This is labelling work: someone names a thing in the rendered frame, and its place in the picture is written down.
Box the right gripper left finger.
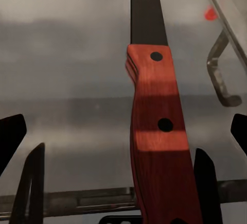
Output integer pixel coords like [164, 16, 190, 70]
[0, 114, 27, 175]

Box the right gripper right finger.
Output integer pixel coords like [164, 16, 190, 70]
[231, 113, 247, 155]

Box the parer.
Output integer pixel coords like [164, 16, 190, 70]
[127, 0, 203, 224]

